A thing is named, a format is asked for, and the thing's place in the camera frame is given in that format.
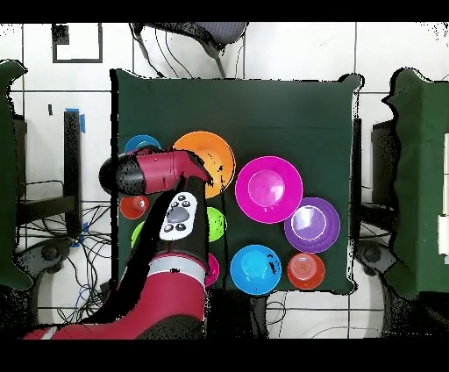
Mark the large orange bowl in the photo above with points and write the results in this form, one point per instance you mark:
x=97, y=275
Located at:
x=217, y=154

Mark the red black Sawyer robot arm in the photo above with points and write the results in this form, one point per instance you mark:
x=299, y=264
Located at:
x=161, y=172

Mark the small green bowl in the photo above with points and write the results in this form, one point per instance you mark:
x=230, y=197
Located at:
x=215, y=224

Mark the large pink bowl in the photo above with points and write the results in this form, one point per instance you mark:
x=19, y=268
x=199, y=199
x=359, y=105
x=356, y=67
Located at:
x=268, y=189

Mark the dark green tablecloth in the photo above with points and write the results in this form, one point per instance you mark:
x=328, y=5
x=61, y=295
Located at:
x=245, y=112

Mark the small crimson bowl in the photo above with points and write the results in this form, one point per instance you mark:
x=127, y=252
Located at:
x=213, y=270

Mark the blue bowl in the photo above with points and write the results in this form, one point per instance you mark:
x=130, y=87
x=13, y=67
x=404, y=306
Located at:
x=254, y=268

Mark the blue cup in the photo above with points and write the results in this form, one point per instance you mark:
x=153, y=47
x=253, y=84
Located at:
x=142, y=142

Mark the purple bowl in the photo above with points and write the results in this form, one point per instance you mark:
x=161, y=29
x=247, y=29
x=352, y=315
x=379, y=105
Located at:
x=312, y=224

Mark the orange cup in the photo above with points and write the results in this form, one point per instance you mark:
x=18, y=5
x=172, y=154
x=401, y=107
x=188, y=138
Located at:
x=131, y=207
x=306, y=271

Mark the large green bowl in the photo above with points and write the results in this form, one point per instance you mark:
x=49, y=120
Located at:
x=137, y=233

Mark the grey office chair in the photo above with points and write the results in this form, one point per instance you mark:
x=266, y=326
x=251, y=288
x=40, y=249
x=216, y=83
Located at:
x=221, y=31

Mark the black chair base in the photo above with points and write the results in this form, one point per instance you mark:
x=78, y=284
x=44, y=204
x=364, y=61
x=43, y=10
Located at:
x=49, y=252
x=373, y=254

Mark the green cloth on side table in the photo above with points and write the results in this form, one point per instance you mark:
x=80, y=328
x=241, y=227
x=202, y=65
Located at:
x=421, y=175
x=7, y=175

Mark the black metal frame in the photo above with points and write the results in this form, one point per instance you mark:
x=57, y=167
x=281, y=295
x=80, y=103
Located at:
x=72, y=158
x=384, y=151

